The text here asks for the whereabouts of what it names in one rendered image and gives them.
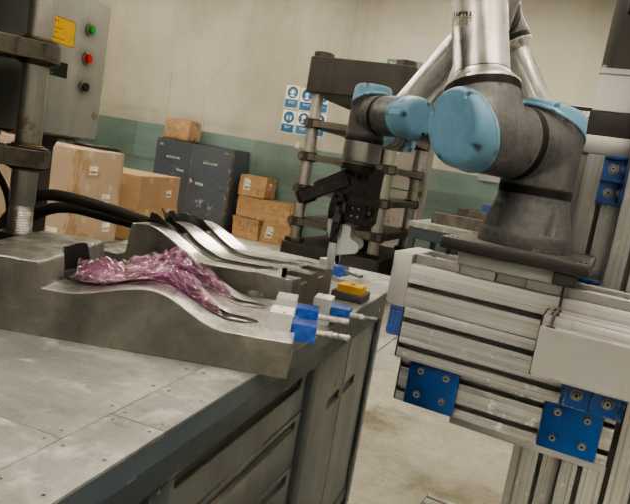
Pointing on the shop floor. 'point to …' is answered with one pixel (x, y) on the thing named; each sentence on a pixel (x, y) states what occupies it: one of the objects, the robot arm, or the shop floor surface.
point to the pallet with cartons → (146, 195)
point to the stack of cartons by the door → (260, 211)
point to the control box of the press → (85, 121)
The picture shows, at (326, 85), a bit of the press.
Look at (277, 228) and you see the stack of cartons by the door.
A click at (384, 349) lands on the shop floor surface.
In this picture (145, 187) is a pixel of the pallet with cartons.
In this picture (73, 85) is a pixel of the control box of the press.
